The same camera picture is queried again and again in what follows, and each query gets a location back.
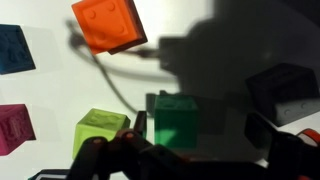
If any green block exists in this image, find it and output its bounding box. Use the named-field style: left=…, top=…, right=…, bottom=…
left=154, top=95, right=199, bottom=149

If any grey block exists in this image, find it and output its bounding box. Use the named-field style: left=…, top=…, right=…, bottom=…
left=246, top=63, right=320, bottom=126

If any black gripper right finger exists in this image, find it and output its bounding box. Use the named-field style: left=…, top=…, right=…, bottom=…
left=244, top=113, right=320, bottom=180

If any magenta block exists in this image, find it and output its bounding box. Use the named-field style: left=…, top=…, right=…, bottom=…
left=0, top=104, right=36, bottom=156

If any orange block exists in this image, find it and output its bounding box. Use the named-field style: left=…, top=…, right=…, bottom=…
left=72, top=0, right=148, bottom=55

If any blue block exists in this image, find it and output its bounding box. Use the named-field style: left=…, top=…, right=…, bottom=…
left=0, top=24, right=36, bottom=75

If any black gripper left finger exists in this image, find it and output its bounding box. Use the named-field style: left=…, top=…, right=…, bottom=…
left=66, top=111, right=187, bottom=180

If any yellow-green block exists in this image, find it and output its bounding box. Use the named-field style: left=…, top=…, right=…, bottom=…
left=72, top=108, right=131, bottom=159

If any orange number cube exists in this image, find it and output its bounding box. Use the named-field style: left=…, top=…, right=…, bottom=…
left=297, top=128, right=320, bottom=147

